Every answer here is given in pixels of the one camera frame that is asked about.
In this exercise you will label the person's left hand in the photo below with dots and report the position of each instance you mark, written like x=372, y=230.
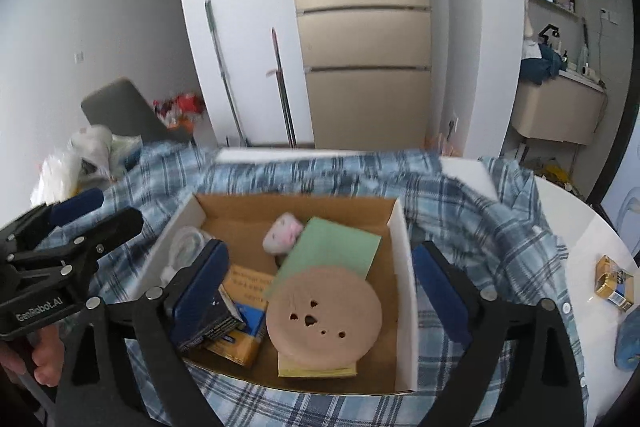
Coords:
x=48, y=356

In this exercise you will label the grey mop handle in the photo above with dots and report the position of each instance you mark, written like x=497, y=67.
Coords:
x=223, y=71

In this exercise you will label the tan round bear pad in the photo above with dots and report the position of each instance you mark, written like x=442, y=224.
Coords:
x=324, y=318

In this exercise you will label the black Face tissue pack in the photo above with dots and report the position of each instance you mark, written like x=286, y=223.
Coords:
x=206, y=322

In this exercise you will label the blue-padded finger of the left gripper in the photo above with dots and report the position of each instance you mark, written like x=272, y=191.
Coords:
x=39, y=222
x=106, y=236

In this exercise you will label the gold blue cigarette pack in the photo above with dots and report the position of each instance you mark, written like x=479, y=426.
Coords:
x=246, y=289

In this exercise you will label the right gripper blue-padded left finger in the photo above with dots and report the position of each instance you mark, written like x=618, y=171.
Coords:
x=197, y=283

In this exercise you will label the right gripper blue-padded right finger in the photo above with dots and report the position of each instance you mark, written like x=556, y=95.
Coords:
x=458, y=304

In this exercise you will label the red soda bottle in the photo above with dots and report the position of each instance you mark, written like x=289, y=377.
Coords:
x=627, y=349

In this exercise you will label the blue plaid shirt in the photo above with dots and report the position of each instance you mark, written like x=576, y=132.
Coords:
x=502, y=242

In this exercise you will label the gold cigarette pack on table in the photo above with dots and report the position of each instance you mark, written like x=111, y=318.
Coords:
x=614, y=284

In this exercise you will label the green snap pouch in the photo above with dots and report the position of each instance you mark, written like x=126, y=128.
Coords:
x=325, y=243

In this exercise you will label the grey chair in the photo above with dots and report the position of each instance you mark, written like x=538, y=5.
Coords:
x=120, y=107

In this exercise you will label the beige bathroom vanity cabinet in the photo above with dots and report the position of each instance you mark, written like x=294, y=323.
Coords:
x=565, y=109

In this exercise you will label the white plastic bag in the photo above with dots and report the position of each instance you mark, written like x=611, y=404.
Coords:
x=85, y=160

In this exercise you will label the red bag on floor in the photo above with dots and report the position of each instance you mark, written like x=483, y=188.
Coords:
x=181, y=110

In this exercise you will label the dark blue towel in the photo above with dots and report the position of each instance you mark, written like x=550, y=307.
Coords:
x=541, y=64

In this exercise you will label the red-tipped pole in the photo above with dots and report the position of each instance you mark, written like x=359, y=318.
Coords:
x=283, y=93

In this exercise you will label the cardboard tray box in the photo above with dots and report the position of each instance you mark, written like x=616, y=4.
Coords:
x=259, y=232

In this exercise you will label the gold three-door refrigerator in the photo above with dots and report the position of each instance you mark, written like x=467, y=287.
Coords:
x=368, y=71

